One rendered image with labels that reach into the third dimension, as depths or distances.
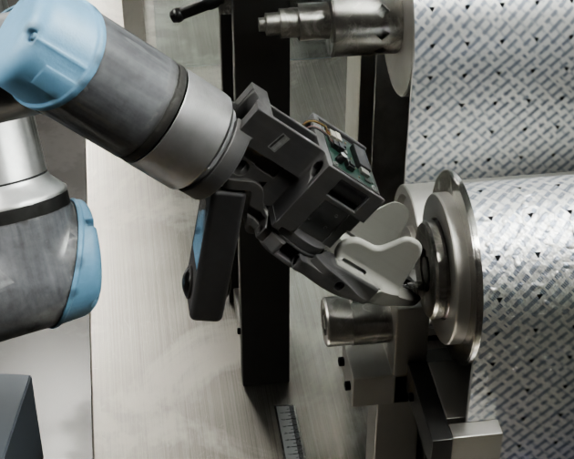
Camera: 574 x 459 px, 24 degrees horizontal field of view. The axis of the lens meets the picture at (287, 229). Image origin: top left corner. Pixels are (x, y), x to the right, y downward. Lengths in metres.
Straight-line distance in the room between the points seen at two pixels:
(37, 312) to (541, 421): 0.50
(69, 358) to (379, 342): 1.83
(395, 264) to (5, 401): 0.59
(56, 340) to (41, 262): 1.63
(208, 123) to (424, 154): 0.33
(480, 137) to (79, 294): 0.41
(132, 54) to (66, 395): 1.95
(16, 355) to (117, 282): 1.33
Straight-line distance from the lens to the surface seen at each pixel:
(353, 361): 1.09
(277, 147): 0.90
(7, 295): 1.27
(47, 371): 2.83
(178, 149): 0.87
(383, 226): 1.00
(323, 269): 0.93
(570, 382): 1.03
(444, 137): 1.15
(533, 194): 0.98
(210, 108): 0.88
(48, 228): 1.27
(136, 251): 1.61
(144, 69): 0.86
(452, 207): 0.97
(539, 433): 1.06
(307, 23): 1.14
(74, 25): 0.84
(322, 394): 1.41
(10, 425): 1.40
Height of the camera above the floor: 1.86
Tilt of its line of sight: 36 degrees down
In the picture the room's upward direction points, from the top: straight up
